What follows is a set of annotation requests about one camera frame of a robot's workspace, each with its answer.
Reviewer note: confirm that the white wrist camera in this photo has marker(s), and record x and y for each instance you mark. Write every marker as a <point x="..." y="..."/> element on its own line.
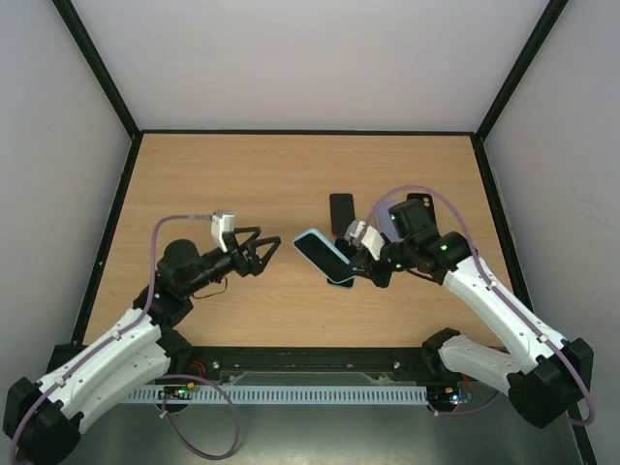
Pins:
<point x="362" y="235"/>
<point x="222" y="223"/>

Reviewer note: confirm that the right circuit board with leds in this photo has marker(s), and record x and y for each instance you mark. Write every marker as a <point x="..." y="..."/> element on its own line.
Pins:
<point x="459" y="394"/>

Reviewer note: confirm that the purple smartphone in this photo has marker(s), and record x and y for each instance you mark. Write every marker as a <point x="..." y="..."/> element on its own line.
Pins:
<point x="342" y="212"/>

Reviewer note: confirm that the white slotted cable duct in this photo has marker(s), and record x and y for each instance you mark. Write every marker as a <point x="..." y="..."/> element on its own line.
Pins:
<point x="278" y="395"/>

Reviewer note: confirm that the lavender phone case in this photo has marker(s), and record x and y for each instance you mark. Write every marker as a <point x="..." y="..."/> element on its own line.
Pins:
<point x="384" y="222"/>

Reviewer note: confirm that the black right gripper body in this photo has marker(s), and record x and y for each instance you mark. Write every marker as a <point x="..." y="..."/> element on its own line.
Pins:
<point x="363" y="264"/>

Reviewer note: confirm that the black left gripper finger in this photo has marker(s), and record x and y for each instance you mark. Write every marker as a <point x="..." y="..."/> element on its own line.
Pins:
<point x="259" y="252"/>
<point x="241" y="241"/>

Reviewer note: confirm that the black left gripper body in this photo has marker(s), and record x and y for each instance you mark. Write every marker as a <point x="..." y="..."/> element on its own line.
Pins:
<point x="239" y="264"/>

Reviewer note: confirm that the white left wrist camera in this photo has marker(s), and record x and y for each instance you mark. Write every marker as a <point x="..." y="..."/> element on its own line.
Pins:
<point x="222" y="223"/>

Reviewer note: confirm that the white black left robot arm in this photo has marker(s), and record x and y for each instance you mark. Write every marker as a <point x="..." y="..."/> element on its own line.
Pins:
<point x="46" y="419"/>

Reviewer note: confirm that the grey metal front plate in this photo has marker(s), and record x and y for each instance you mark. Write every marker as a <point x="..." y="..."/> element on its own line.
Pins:
<point x="134" y="434"/>

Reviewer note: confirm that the black enclosure frame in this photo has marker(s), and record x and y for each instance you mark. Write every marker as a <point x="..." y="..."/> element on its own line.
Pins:
<point x="545" y="24"/>

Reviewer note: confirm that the light blue card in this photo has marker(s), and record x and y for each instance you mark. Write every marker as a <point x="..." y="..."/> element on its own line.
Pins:
<point x="322" y="257"/>

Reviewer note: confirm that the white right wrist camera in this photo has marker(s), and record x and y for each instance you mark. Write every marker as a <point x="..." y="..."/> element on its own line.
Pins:
<point x="362" y="235"/>

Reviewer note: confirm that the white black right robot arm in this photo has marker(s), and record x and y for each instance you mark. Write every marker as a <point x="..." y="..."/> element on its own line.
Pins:
<point x="541" y="371"/>

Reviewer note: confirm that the black phone case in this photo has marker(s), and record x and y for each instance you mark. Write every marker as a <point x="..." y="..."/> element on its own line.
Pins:
<point x="427" y="202"/>

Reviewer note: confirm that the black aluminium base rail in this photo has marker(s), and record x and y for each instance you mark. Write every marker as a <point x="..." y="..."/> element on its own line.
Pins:
<point x="398" y="364"/>

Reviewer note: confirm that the left circuit board with leds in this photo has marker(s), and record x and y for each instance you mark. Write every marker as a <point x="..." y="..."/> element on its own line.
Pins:
<point x="181" y="390"/>

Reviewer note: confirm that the circuit board with leds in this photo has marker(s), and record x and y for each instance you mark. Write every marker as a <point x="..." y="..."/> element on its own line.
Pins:
<point x="459" y="394"/>
<point x="181" y="390"/>

